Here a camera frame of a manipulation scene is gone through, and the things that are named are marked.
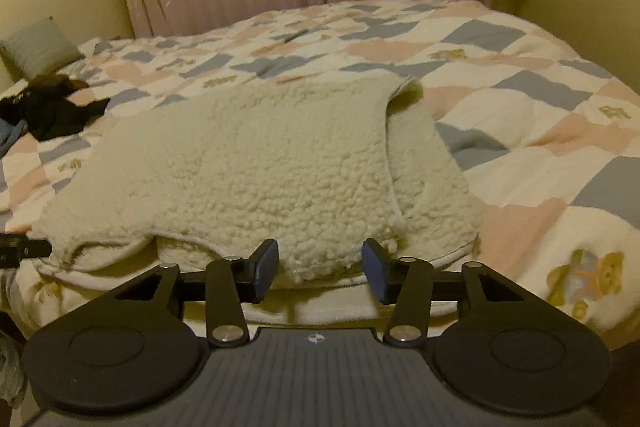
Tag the black garment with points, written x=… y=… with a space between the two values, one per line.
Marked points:
x=55 y=114

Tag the grey pillow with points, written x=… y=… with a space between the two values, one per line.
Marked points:
x=42 y=47

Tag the blue jeans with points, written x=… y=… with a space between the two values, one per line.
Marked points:
x=10 y=134

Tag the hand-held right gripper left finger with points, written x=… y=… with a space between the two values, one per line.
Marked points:
x=265 y=272

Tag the cream fleece garment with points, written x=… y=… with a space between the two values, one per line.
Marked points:
x=280 y=172

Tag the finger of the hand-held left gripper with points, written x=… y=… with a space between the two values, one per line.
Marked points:
x=27 y=249

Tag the checkered quilt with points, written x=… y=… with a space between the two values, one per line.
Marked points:
x=525 y=72

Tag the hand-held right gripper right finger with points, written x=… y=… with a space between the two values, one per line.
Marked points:
x=377 y=272

